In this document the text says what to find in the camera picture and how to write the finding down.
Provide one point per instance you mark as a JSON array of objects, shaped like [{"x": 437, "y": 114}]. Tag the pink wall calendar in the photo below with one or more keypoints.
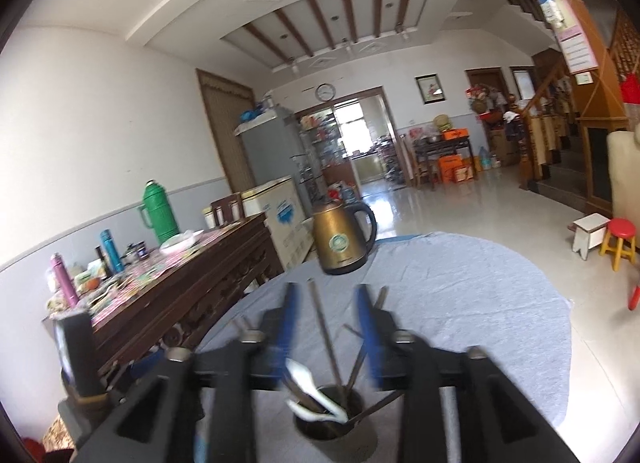
[{"x": 575, "y": 43}]

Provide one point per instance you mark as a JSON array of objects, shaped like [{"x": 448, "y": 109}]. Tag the flat orange box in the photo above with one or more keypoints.
[{"x": 455, "y": 134}]

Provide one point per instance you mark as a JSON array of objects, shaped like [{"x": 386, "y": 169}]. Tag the yellow stool with red seat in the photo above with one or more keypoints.
[{"x": 620, "y": 230}]

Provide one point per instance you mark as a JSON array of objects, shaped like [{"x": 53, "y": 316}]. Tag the beige armchair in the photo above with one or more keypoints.
[{"x": 625, "y": 173}]

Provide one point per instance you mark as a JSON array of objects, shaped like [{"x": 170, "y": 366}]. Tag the large orange box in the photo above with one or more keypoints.
[{"x": 450, "y": 168}]

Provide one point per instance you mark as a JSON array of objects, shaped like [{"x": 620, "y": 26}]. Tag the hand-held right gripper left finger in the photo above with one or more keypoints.
[{"x": 289, "y": 328}]

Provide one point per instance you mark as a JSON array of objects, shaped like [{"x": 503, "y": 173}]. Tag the white chest freezer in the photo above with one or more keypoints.
[{"x": 285, "y": 213}]

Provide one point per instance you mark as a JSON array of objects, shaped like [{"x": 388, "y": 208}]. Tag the grey tablecloth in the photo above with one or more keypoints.
[{"x": 475, "y": 303}]

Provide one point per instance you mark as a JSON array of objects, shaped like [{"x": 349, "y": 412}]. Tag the white ceramic spoon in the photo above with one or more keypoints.
[{"x": 325, "y": 400}]

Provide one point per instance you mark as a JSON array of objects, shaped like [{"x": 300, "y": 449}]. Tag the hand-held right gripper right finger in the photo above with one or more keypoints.
[{"x": 369, "y": 338}]

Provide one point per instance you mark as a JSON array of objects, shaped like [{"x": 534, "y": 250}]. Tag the pink water bottle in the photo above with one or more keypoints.
[{"x": 64, "y": 280}]

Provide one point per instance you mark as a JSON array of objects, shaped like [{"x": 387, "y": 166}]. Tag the green thermos flask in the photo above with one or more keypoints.
[{"x": 160, "y": 213}]

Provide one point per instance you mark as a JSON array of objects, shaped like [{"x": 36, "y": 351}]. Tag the dark utensil holder cup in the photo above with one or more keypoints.
[{"x": 356, "y": 407}]

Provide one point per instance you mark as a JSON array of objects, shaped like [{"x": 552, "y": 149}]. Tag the carved wooden sideboard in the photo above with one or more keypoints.
[{"x": 200, "y": 303}]

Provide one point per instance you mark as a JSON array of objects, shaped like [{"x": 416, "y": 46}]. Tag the dark wooden side table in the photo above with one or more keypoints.
[{"x": 445, "y": 145}]

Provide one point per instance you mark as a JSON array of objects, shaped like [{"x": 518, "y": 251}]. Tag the wooden stair railing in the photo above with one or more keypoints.
[{"x": 540, "y": 133}]

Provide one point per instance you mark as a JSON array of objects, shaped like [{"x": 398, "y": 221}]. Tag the framed wall picture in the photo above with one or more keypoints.
[{"x": 429, "y": 89}]

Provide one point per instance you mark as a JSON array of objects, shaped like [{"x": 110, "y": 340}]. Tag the glass display cabinet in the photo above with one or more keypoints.
[{"x": 320, "y": 148}]

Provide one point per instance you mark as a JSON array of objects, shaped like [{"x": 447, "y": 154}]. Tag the small white stool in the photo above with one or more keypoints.
[{"x": 590, "y": 225}]

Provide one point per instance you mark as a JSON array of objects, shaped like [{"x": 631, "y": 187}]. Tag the gold electric kettle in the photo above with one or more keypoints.
[{"x": 340, "y": 238}]

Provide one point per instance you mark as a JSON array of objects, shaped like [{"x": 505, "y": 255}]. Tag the grey refrigerator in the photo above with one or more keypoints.
[{"x": 270, "y": 148}]

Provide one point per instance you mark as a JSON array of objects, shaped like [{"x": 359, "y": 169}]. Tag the blue water bottle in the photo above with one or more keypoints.
[{"x": 111, "y": 253}]

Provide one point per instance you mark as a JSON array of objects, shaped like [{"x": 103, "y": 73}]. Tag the white bowl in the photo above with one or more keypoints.
[{"x": 180, "y": 240}]

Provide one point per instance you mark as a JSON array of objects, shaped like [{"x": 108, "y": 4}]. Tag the round wall clock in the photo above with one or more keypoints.
[{"x": 325, "y": 92}]

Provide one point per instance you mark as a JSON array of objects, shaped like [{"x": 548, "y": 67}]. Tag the glass jar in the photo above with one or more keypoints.
[{"x": 134, "y": 253}]

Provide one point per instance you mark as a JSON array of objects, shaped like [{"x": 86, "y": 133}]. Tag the small blue water jug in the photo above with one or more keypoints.
[{"x": 485, "y": 159}]

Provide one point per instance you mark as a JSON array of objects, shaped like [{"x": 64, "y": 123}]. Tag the dark wooden chair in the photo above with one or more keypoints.
[{"x": 227, "y": 208}]

